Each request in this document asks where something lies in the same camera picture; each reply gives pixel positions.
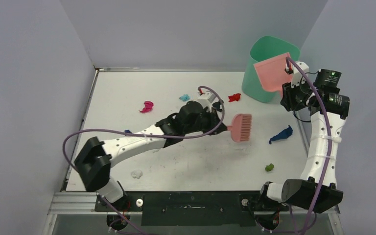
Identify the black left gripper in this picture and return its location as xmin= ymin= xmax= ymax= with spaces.
xmin=184 ymin=107 xmax=227 ymax=136

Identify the pink plastic dustpan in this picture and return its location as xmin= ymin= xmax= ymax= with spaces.
xmin=254 ymin=52 xmax=293 ymax=93

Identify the long dark blue paper scrap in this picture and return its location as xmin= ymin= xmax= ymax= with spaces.
xmin=269 ymin=125 xmax=293 ymax=144

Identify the pink hand brush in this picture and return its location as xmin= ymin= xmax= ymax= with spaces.
xmin=227 ymin=114 xmax=252 ymax=142

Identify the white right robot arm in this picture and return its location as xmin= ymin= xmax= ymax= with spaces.
xmin=257 ymin=69 xmax=350 ymax=213

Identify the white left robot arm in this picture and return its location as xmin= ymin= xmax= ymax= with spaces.
xmin=74 ymin=101 xmax=228 ymax=211

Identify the black paper scrap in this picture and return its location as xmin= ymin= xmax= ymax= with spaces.
xmin=212 ymin=101 xmax=224 ymax=112

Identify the teal paper scrap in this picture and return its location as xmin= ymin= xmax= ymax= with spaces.
xmin=179 ymin=94 xmax=190 ymax=102

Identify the red paper scrap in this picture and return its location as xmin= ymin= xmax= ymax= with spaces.
xmin=228 ymin=93 xmax=241 ymax=102

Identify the magenta paper scrap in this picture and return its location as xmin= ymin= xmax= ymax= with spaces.
xmin=139 ymin=101 xmax=154 ymax=113

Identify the green plastic waste bin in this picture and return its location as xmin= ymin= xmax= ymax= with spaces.
xmin=241 ymin=36 xmax=300 ymax=103

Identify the green paper scrap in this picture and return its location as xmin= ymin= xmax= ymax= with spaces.
xmin=264 ymin=164 xmax=275 ymax=172

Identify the white paper scrap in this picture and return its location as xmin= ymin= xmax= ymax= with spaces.
xmin=130 ymin=169 xmax=143 ymax=179

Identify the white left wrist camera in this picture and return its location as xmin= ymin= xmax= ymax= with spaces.
xmin=196 ymin=91 xmax=216 ymax=113

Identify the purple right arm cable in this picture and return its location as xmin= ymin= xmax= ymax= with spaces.
xmin=285 ymin=57 xmax=333 ymax=235

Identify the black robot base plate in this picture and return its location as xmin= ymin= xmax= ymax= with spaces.
xmin=94 ymin=191 xmax=288 ymax=227

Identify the aluminium frame rail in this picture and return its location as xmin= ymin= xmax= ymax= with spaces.
xmin=47 ymin=192 xmax=339 ymax=215

